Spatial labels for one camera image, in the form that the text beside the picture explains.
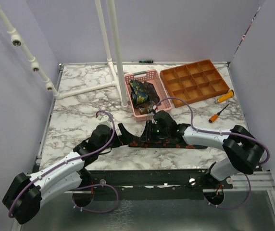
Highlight pink perforated plastic basket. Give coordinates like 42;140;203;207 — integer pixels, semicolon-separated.
125;69;167;122

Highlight small black green device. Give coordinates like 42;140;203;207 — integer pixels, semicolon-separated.
139;60;154;64

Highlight brown compartment tray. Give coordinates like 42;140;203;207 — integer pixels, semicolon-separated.
160;59;230;104

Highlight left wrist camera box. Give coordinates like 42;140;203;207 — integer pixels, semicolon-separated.
97;115;112;128

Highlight black metal base rail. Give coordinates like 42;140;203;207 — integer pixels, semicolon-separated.
69;169;225;204

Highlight orange handle screwdriver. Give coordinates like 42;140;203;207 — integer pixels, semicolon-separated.
208;104;229;123

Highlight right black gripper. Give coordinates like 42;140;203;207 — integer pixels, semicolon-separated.
138;120;169;142

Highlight black orange floral tie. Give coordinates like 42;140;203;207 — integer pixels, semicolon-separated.
114;134;205;150

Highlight white pvc pipe frame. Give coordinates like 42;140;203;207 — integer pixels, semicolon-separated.
0;0;128;110

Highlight dark orange patterned tie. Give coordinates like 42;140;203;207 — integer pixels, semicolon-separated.
137;82;160;115

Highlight orange box cutter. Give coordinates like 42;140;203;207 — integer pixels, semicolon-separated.
215;90;234;104

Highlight blue yellow floral tie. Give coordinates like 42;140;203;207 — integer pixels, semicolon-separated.
129;80;149;107

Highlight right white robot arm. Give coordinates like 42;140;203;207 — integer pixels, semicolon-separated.
139;111;266;188

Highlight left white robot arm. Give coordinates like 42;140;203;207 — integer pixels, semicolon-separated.
2;124;139;224

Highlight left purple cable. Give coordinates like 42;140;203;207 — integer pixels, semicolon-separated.
7;110;119;218

